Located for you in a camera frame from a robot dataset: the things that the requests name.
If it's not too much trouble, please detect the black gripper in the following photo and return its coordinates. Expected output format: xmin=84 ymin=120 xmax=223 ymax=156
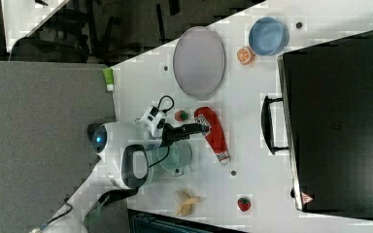
xmin=160 ymin=123 xmax=209 ymax=148

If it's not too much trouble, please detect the red ketchup bottle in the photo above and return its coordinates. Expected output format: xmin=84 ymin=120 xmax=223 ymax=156
xmin=194 ymin=107 xmax=230 ymax=166

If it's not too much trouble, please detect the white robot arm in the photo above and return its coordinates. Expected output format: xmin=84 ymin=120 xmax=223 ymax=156
xmin=30 ymin=122 xmax=209 ymax=233

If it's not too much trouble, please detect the small strawberry toy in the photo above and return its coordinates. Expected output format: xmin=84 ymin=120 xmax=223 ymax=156
xmin=174 ymin=110 xmax=188 ymax=121

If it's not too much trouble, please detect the green pot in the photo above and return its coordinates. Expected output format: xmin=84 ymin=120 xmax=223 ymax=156
xmin=157 ymin=141 xmax=192 ymax=177

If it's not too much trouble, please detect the grey round plate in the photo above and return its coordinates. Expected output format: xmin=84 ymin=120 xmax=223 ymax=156
xmin=173 ymin=26 xmax=225 ymax=100

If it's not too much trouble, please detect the peeled banana toy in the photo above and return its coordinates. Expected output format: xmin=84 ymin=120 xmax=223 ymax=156
xmin=174 ymin=189 xmax=201 ymax=216

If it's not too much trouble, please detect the orange slice toy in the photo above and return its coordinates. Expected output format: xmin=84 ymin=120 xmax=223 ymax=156
xmin=237 ymin=47 xmax=255 ymax=65

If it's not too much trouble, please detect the red strawberry toy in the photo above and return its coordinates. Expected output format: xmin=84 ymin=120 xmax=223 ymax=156
xmin=237 ymin=196 xmax=252 ymax=212

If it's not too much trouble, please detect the green white tube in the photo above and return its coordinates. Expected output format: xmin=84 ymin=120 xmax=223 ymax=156
xmin=103 ymin=68 xmax=115 ymax=91

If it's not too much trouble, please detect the blue bowl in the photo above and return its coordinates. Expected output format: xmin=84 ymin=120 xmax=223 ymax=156
xmin=249 ymin=17 xmax=289 ymax=56

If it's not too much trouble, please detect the black toaster oven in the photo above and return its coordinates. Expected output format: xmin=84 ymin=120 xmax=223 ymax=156
xmin=277 ymin=30 xmax=373 ymax=220

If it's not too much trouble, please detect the black camera cable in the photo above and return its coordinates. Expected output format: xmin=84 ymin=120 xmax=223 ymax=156
xmin=156 ymin=94 xmax=176 ymax=115

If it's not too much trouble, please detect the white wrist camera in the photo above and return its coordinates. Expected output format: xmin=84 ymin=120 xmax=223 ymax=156
xmin=139 ymin=106 xmax=167 ymax=138

